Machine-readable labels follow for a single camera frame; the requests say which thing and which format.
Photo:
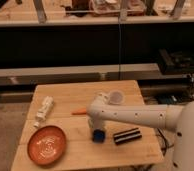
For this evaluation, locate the white gripper blue tip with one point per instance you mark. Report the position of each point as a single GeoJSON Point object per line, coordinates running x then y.
{"type": "Point", "coordinates": [98, 130]}

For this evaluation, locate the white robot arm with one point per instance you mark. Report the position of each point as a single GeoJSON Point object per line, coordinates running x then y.
{"type": "Point", "coordinates": [174, 118]}

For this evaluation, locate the orange carrot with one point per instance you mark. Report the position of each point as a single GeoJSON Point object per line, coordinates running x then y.
{"type": "Point", "coordinates": [82, 111]}

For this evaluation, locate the black rectangular block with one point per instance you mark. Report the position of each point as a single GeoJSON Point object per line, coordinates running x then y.
{"type": "Point", "coordinates": [126, 136]}

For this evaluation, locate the wooden table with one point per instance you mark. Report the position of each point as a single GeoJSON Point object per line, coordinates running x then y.
{"type": "Point", "coordinates": [81, 153]}

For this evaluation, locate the orange plate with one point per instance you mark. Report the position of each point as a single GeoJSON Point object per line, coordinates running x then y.
{"type": "Point", "coordinates": [46, 145]}

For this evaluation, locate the black box on shelf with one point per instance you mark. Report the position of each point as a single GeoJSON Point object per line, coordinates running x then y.
{"type": "Point", "coordinates": [176, 62]}

